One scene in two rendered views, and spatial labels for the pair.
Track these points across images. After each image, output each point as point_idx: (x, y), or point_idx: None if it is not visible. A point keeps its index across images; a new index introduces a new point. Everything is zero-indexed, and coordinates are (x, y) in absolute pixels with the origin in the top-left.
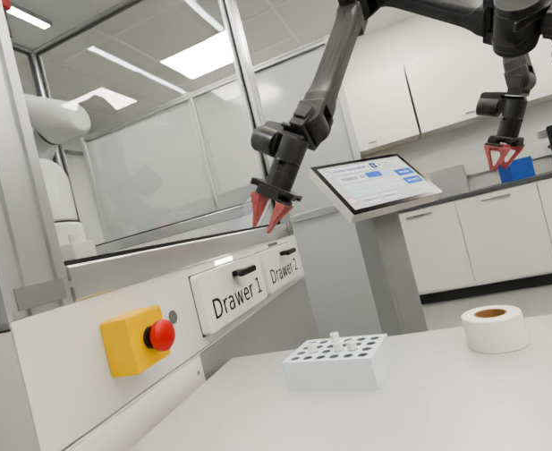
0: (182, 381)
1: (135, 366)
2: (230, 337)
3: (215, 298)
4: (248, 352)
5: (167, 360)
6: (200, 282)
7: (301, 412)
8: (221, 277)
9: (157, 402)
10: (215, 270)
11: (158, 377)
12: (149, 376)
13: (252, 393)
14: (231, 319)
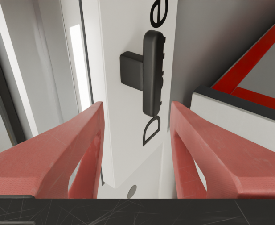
0: (167, 158)
1: None
2: (173, 64)
3: (142, 138)
4: (198, 6)
5: (153, 183)
6: (122, 179)
7: None
8: (124, 123)
9: (166, 182)
10: (113, 146)
11: (157, 188)
12: (153, 197)
13: None
14: (169, 88)
